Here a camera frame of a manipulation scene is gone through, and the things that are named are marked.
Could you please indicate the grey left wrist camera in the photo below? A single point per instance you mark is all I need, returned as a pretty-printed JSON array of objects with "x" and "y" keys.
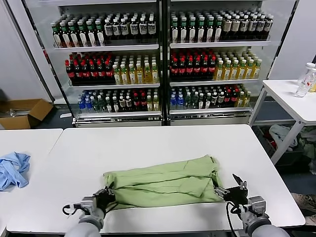
[{"x": 88, "y": 203}]

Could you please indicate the open cardboard box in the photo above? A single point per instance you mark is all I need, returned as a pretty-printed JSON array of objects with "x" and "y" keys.
[{"x": 39, "y": 107}]

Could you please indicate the pale green cloth pile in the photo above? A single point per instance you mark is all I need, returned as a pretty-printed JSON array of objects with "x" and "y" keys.
[{"x": 308, "y": 145}]

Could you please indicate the metal rods bundle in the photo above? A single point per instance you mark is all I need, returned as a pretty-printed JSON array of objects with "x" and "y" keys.
[{"x": 17, "y": 111}]

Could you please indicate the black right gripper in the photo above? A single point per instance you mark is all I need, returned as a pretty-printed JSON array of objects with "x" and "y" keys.
[{"x": 235, "y": 196}]

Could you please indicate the small green drink bottle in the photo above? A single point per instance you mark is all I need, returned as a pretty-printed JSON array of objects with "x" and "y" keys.
[
  {"x": 95, "y": 104},
  {"x": 101, "y": 104},
  {"x": 187, "y": 102},
  {"x": 194, "y": 102}
]

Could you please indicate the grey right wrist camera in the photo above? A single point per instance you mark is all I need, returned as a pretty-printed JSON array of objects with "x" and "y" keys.
[{"x": 256, "y": 205}]

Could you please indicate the crumpled light blue shirt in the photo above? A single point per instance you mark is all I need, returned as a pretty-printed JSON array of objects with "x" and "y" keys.
[{"x": 12, "y": 170}]

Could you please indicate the small dark white-cap bottle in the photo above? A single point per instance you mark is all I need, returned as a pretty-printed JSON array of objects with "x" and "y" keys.
[
  {"x": 115, "y": 104},
  {"x": 214, "y": 99},
  {"x": 201, "y": 102},
  {"x": 220, "y": 99},
  {"x": 121, "y": 103},
  {"x": 128, "y": 102},
  {"x": 208, "y": 101},
  {"x": 107, "y": 104}
]

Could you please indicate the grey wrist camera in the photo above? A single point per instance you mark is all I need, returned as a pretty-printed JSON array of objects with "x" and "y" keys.
[
  {"x": 256, "y": 205},
  {"x": 88, "y": 203}
]

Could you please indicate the white-cap navy-label dark bottle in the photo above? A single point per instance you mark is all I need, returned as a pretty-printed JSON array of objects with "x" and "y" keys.
[
  {"x": 133, "y": 29},
  {"x": 124, "y": 29},
  {"x": 116, "y": 29},
  {"x": 142, "y": 29},
  {"x": 107, "y": 30},
  {"x": 151, "y": 29}
]

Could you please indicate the light green t-shirt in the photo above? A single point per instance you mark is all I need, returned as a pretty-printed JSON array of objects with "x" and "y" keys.
[{"x": 160, "y": 182}]

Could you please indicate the white-cap beige-label dark bottle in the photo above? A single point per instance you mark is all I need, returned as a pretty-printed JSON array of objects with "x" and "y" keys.
[
  {"x": 235, "y": 26},
  {"x": 226, "y": 26},
  {"x": 252, "y": 25},
  {"x": 243, "y": 25},
  {"x": 268, "y": 24},
  {"x": 260, "y": 25}
]

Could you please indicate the patterned cloth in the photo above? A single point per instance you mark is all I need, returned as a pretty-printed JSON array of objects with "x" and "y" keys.
[{"x": 307, "y": 201}]

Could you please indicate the small white floor object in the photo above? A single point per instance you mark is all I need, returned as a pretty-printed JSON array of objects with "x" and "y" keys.
[{"x": 65, "y": 114}]

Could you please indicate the small yellow juice bottle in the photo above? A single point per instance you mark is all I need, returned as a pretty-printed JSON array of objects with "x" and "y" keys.
[
  {"x": 155, "y": 104},
  {"x": 149, "y": 104},
  {"x": 247, "y": 99},
  {"x": 240, "y": 100}
]

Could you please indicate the green-cap white-label tea bottle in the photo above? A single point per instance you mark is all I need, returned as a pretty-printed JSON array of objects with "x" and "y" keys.
[
  {"x": 91, "y": 37},
  {"x": 74, "y": 37},
  {"x": 174, "y": 34},
  {"x": 83, "y": 37},
  {"x": 100, "y": 36},
  {"x": 209, "y": 33},
  {"x": 66, "y": 38},
  {"x": 57, "y": 39},
  {"x": 217, "y": 32},
  {"x": 192, "y": 34},
  {"x": 183, "y": 34},
  {"x": 201, "y": 33}
]

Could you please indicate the clear bottle red label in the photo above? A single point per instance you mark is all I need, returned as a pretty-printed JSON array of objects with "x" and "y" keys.
[{"x": 302, "y": 86}]

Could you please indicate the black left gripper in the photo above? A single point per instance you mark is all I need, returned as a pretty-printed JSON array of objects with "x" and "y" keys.
[{"x": 103, "y": 200}]

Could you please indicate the white beverage display shelf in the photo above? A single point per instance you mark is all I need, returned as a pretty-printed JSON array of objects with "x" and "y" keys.
[
  {"x": 111, "y": 47},
  {"x": 217, "y": 44}
]

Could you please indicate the grey white cloth pile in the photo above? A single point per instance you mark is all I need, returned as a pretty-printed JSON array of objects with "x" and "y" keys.
[{"x": 279, "y": 132}]

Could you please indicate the white side table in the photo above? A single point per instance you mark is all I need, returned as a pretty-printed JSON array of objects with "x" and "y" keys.
[{"x": 284, "y": 93}]

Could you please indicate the small red-cap cola bottle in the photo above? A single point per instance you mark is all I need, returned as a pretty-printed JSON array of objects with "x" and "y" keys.
[
  {"x": 143, "y": 102},
  {"x": 135, "y": 102},
  {"x": 234, "y": 98},
  {"x": 226, "y": 98}
]

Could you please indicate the white-cap yellow juice bottle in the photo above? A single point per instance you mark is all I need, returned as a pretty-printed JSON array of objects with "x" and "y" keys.
[
  {"x": 116, "y": 77},
  {"x": 124, "y": 77},
  {"x": 248, "y": 71},
  {"x": 226, "y": 72},
  {"x": 233, "y": 71},
  {"x": 256, "y": 70},
  {"x": 154, "y": 76},
  {"x": 147, "y": 76},
  {"x": 218, "y": 72},
  {"x": 132, "y": 77},
  {"x": 241, "y": 71},
  {"x": 139, "y": 76}
]

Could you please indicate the glass cabinet door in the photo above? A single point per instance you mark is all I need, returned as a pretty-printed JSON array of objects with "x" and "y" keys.
[
  {"x": 279, "y": 37},
  {"x": 47, "y": 37}
]

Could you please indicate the clear bottle yellow liquid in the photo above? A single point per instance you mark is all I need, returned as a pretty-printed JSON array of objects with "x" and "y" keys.
[{"x": 313, "y": 86}]

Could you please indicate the small blue water bottle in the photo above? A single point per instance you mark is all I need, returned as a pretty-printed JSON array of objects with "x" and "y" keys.
[
  {"x": 88, "y": 104},
  {"x": 173, "y": 102},
  {"x": 81, "y": 105},
  {"x": 180, "y": 102}
]

